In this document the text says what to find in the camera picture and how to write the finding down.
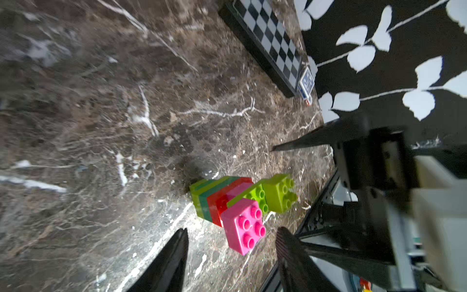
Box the blue playing card box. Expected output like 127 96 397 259
298 66 314 102

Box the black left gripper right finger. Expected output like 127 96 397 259
276 227 338 292

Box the lime 2x4 lego brick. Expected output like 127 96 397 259
227 183 269 214

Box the red lego brick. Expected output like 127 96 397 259
207 177 252 227

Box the pink 2x2 lego brick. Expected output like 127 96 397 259
216 182 253 215
221 198 266 256

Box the black and white chessboard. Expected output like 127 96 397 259
219 0 302 98

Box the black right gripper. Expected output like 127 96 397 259
271 114 418 288

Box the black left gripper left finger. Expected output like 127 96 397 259
128 228 189 292

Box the lime 2x2 lego brick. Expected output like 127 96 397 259
259 174 298 214

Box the dark green 2x4 lego brick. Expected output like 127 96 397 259
194 176 239 223

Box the lime green lego stack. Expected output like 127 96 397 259
190 176 230 222

